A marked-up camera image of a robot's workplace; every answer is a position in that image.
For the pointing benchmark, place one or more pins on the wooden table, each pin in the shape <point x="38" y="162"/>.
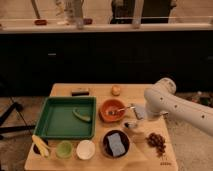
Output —
<point x="140" y="157"/>

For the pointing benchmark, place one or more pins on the small orange fruit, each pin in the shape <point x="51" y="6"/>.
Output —
<point x="115" y="90"/>

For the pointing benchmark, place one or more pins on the grey folded cloth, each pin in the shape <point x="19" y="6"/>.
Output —
<point x="139" y="111"/>

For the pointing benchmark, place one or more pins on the black chair base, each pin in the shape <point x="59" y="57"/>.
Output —
<point x="14" y="108"/>

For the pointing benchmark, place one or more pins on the green pea pod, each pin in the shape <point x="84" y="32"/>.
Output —
<point x="85" y="118"/>

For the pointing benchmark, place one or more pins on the blue sponge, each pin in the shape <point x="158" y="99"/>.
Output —
<point x="116" y="145"/>

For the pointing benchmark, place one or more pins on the green plastic tray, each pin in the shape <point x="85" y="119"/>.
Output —
<point x="57" y="120"/>

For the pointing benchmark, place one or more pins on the metal spoon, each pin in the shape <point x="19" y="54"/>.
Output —
<point x="114" y="112"/>

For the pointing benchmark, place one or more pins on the red dish on counter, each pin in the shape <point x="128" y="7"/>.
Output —
<point x="40" y="22"/>

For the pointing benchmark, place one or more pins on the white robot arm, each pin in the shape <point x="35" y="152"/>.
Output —
<point x="160" y="97"/>

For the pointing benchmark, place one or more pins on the white small bowl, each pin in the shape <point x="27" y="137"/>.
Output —
<point x="85" y="149"/>

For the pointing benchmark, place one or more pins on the brown beans pile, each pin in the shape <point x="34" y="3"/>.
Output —
<point x="157" y="141"/>

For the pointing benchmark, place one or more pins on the green small cup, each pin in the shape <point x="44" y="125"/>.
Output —
<point x="64" y="149"/>

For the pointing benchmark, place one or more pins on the orange bowl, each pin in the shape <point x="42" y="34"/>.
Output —
<point x="111" y="110"/>

